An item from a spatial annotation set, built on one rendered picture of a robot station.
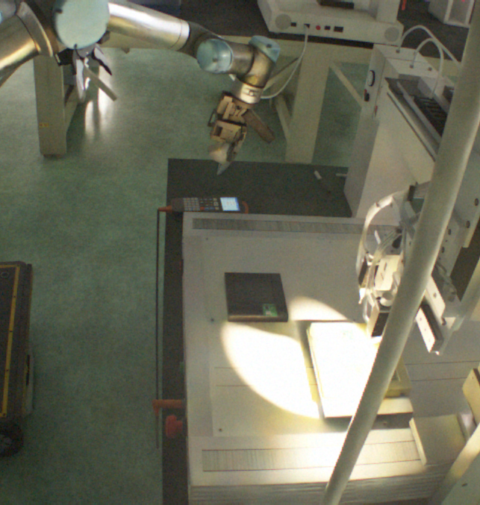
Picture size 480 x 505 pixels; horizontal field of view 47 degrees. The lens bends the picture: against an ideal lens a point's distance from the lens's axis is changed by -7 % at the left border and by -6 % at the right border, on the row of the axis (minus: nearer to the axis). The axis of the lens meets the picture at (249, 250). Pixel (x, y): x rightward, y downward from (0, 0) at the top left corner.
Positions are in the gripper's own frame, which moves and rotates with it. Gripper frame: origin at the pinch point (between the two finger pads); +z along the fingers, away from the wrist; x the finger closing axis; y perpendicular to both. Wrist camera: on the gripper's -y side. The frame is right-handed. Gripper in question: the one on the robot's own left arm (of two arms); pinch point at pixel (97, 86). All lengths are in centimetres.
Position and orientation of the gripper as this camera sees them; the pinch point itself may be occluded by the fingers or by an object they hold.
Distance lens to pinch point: 161.1
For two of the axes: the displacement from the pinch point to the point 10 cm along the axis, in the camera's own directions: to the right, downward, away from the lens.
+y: -9.0, 0.6, 4.4
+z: 3.1, 8.0, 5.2
